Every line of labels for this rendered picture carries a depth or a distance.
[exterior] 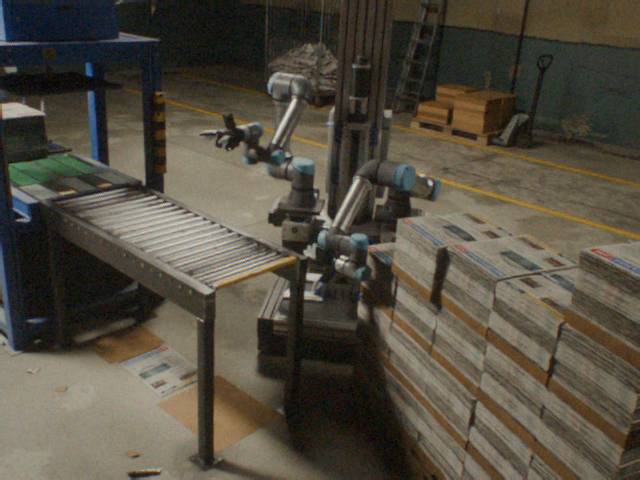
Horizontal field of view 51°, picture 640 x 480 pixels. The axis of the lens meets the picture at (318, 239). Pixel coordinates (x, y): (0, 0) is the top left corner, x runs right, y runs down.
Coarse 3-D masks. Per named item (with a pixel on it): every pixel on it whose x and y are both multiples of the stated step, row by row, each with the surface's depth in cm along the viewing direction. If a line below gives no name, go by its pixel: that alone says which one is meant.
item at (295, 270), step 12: (144, 192) 356; (156, 192) 354; (180, 204) 339; (204, 216) 325; (228, 228) 312; (240, 228) 313; (252, 240) 302; (264, 240) 301; (288, 252) 290; (300, 264) 284; (288, 276) 291; (300, 276) 287
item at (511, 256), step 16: (496, 240) 245; (512, 240) 245; (528, 240) 246; (464, 256) 229; (480, 256) 229; (496, 256) 230; (512, 256) 231; (528, 256) 232; (544, 256) 233; (560, 256) 234; (496, 272) 218; (512, 272) 218; (528, 272) 219
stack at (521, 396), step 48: (384, 288) 282; (384, 336) 286; (432, 336) 253; (480, 336) 226; (384, 384) 292; (432, 384) 255; (480, 384) 229; (528, 384) 206; (432, 432) 258; (480, 432) 231; (528, 432) 208
